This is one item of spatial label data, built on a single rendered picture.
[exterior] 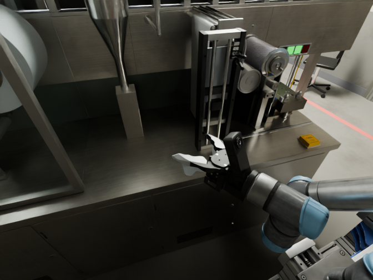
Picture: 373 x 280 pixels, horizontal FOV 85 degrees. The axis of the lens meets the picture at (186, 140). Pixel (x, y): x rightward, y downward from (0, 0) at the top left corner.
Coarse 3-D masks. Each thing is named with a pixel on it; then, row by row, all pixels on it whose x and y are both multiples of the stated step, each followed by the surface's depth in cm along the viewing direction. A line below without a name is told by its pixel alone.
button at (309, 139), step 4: (300, 136) 108; (304, 136) 108; (308, 136) 108; (312, 136) 108; (300, 140) 108; (304, 140) 106; (308, 140) 105; (312, 140) 105; (316, 140) 105; (308, 144) 104; (312, 144) 104; (316, 144) 105
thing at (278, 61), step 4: (272, 60) 95; (276, 60) 94; (280, 60) 95; (284, 60) 96; (272, 64) 95; (276, 64) 96; (280, 64) 97; (284, 64) 97; (272, 68) 97; (276, 68) 98; (276, 72) 99
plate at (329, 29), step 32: (64, 32) 93; (96, 32) 97; (128, 32) 101; (256, 32) 120; (288, 32) 125; (320, 32) 132; (352, 32) 139; (96, 64) 106; (128, 64) 110; (160, 64) 116
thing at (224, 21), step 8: (192, 8) 102; (200, 8) 101; (208, 8) 100; (208, 16) 86; (216, 16) 86; (224, 16) 87; (232, 16) 82; (216, 24) 79; (224, 24) 77; (232, 24) 78; (240, 24) 79
